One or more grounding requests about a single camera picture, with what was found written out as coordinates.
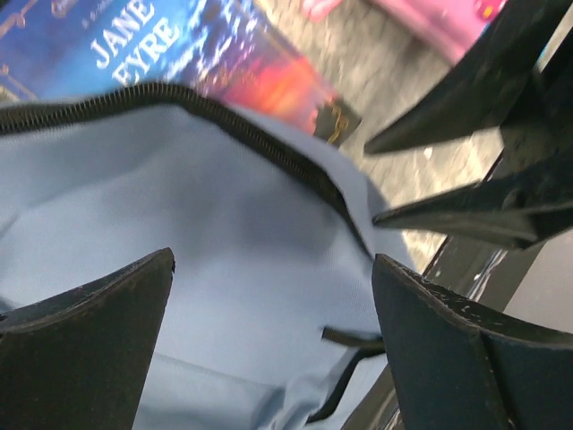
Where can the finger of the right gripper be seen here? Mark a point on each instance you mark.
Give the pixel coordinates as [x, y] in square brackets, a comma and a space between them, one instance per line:
[480, 90]
[512, 212]

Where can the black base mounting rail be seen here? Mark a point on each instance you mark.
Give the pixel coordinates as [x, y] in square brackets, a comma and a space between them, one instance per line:
[471, 270]

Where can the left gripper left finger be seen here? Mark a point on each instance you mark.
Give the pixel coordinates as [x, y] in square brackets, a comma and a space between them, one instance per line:
[79, 360]

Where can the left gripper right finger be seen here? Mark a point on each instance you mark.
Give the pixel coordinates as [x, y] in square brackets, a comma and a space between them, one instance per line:
[457, 364]

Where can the pink cat pencil case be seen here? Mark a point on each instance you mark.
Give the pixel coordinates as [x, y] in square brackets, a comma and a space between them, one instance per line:
[450, 26]

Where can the blue grey backpack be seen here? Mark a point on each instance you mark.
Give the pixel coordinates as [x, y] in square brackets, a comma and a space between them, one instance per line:
[271, 231]

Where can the Jane Eyre book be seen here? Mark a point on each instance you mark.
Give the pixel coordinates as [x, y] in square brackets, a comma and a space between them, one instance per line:
[226, 50]

